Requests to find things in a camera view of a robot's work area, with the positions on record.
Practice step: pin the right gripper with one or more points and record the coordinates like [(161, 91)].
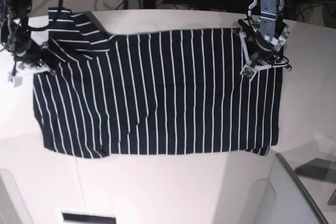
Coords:
[(34, 53)]

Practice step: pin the navy white striped t-shirt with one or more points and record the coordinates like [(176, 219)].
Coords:
[(172, 92)]

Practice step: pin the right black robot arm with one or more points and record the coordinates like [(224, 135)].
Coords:
[(15, 30)]

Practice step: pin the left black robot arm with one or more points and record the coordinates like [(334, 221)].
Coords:
[(263, 37)]

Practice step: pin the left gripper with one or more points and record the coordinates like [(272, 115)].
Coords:
[(277, 59)]

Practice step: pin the white slotted panel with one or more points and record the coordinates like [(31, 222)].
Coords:
[(85, 216)]

